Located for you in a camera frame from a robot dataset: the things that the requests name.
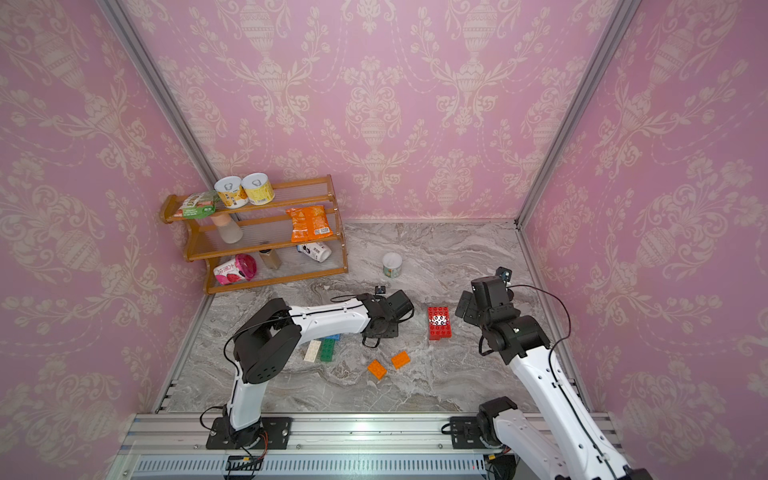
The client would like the red lego brick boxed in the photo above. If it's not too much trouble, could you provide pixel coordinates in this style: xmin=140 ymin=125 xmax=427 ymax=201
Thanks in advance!
xmin=427 ymin=307 xmax=450 ymax=323
xmin=428 ymin=316 xmax=450 ymax=331
xmin=428 ymin=325 xmax=452 ymax=341

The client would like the red lego brick front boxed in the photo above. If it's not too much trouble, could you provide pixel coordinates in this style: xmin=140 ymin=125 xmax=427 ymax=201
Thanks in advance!
xmin=428 ymin=325 xmax=452 ymax=341

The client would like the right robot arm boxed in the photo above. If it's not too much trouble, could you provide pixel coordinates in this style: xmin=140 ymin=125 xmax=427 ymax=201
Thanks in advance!
xmin=455 ymin=268 xmax=651 ymax=479

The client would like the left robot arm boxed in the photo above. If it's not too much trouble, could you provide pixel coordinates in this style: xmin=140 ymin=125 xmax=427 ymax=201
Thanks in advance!
xmin=223 ymin=290 xmax=414 ymax=446

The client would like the orange lego brick right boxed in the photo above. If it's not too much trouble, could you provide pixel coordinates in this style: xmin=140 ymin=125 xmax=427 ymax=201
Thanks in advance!
xmin=391 ymin=351 xmax=411 ymax=370

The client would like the orange lego brick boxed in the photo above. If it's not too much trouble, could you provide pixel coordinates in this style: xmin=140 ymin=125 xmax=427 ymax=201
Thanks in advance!
xmin=367 ymin=360 xmax=387 ymax=381
xmin=391 ymin=351 xmax=411 ymax=370

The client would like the orange lego brick front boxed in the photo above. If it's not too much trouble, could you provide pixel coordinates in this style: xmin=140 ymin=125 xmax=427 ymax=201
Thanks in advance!
xmin=367 ymin=360 xmax=387 ymax=381

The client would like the green lego brick middle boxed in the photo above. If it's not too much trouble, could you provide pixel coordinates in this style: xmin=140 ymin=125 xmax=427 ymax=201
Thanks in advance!
xmin=318 ymin=338 xmax=336 ymax=362

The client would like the white lego brick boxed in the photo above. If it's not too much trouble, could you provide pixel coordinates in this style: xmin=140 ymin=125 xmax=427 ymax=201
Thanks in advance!
xmin=303 ymin=340 xmax=322 ymax=363

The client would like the small green white-lid cup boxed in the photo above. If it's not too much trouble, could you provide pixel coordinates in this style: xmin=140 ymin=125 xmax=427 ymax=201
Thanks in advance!
xmin=382 ymin=252 xmax=403 ymax=278

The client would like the white blueberry yogurt bottle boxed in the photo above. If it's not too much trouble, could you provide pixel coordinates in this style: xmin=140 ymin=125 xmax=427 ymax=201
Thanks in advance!
xmin=296 ymin=242 xmax=332 ymax=263

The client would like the orange chips bag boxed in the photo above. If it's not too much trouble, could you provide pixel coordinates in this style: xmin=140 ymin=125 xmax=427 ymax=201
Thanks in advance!
xmin=286 ymin=205 xmax=333 ymax=244

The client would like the wooden three-tier shelf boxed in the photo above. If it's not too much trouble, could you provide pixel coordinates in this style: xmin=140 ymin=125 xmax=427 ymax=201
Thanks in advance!
xmin=159 ymin=175 xmax=349 ymax=295

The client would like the brown spice jar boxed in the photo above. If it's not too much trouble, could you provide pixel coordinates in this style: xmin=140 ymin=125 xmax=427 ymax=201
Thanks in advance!
xmin=258 ymin=249 xmax=282 ymax=270

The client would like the pink strawberry drink cup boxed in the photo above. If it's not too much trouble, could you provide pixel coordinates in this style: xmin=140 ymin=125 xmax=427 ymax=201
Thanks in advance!
xmin=213 ymin=254 xmax=258 ymax=286

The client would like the translucent plastic cup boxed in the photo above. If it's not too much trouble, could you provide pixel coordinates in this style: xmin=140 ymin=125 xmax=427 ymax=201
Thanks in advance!
xmin=211 ymin=212 xmax=244 ymax=244

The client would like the yellow-label white can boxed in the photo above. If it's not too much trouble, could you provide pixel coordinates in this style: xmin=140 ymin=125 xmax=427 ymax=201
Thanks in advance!
xmin=241 ymin=172 xmax=275 ymax=206

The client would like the orange-label white can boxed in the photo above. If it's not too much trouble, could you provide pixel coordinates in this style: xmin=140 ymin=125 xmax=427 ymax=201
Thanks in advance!
xmin=214 ymin=176 xmax=249 ymax=209

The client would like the green snack packet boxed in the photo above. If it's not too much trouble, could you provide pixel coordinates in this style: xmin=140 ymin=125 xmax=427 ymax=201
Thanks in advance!
xmin=173 ymin=191 xmax=219 ymax=220

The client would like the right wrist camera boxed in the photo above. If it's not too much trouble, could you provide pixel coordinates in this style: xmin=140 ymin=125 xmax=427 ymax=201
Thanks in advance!
xmin=495 ymin=267 xmax=512 ymax=284

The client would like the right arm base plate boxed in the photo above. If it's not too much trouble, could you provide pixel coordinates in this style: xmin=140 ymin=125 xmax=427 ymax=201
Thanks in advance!
xmin=441 ymin=414 xmax=501 ymax=450

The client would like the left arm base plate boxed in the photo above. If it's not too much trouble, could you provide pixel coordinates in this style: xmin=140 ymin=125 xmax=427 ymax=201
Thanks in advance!
xmin=205 ymin=416 xmax=293 ymax=451

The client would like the aluminium mounting rail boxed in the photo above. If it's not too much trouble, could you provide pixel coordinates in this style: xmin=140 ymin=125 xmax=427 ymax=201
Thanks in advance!
xmin=107 ymin=411 xmax=631 ymax=480

